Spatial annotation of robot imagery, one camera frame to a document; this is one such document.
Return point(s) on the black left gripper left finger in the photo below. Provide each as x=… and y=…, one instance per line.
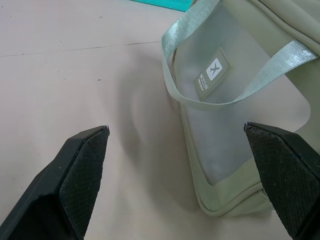
x=57, y=190

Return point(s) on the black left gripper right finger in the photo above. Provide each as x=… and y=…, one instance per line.
x=287, y=180

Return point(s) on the pale green mesh pouch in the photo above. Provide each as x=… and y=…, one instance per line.
x=225, y=125

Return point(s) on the teal mat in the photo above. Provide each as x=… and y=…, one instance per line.
x=162, y=3

